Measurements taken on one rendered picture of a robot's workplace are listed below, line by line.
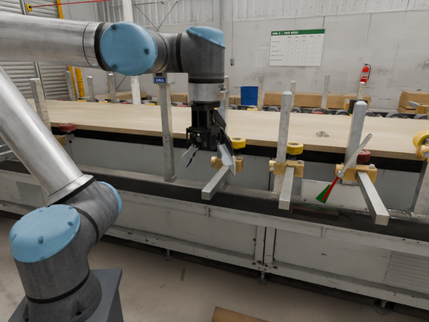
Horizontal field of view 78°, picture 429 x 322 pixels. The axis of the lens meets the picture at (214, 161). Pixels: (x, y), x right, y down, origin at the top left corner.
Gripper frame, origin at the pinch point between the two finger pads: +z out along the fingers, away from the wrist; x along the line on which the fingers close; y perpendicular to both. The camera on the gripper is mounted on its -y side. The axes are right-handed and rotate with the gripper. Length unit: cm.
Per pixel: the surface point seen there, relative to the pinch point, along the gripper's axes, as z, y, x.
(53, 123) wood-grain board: 5, -41, -122
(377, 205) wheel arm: 7.7, -12.9, 45.0
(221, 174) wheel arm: 10.2, -21.0, -4.8
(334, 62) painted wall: -35, -752, 25
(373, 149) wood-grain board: 4, -57, 48
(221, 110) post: -11.6, -35.0, -10.7
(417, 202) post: 17, -41, 63
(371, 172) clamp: 8, -39, 46
